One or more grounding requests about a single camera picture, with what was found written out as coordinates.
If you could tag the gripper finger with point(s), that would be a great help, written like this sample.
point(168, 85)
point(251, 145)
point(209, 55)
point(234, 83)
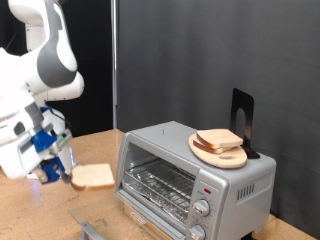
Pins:
point(40, 176)

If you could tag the black backdrop curtain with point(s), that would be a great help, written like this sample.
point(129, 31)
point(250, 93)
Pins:
point(96, 100)

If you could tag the white bread slice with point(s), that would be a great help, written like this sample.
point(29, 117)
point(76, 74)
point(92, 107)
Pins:
point(208, 149)
point(220, 137)
point(93, 176)

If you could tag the round wooden cutting board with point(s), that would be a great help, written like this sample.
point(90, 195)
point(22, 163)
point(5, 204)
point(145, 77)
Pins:
point(226, 161)

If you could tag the black spatula with blue block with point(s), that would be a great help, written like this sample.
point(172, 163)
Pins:
point(51, 171)

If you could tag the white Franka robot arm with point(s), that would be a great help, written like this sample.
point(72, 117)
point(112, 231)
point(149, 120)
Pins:
point(50, 63)

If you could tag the silver toaster oven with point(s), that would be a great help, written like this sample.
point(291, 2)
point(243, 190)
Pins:
point(216, 50)
point(233, 206)

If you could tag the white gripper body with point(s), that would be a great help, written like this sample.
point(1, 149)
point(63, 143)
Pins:
point(13, 160)

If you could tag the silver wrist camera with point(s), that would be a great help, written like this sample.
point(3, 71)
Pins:
point(61, 140)

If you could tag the vertical metal pole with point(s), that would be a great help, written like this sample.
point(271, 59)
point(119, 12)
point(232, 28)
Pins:
point(114, 66)

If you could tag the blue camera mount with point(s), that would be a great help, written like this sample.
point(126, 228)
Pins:
point(42, 140)

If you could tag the silver oven knob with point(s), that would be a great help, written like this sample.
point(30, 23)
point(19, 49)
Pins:
point(201, 208)
point(196, 232)

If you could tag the black metal bookend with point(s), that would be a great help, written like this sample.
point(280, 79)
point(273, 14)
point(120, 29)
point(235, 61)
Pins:
point(248, 106)

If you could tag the red indicator light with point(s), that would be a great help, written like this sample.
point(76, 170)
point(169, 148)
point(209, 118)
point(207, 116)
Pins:
point(207, 191)

